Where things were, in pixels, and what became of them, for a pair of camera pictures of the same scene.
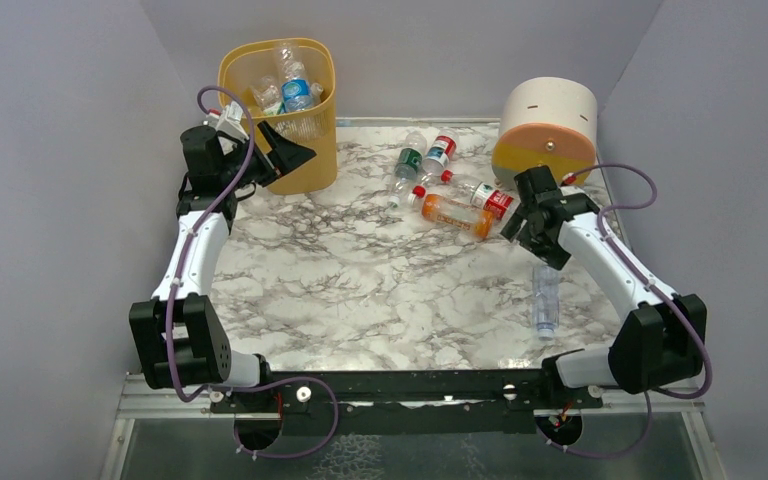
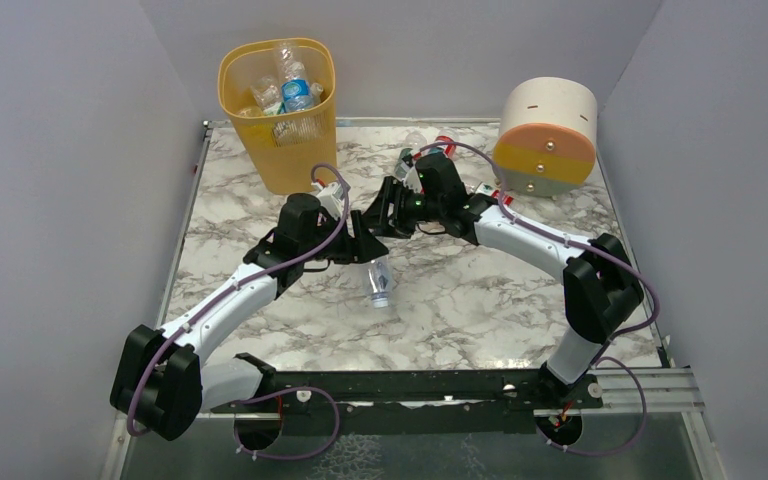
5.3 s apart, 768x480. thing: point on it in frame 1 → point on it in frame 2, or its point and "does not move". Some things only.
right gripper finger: (513, 227) → (376, 215)
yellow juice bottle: (255, 111) does not move
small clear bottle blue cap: (546, 301) → (379, 276)
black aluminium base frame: (384, 400) does not move
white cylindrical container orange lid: (546, 121) does not move
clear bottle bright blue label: (295, 88) does not move
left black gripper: (264, 153) → (355, 237)
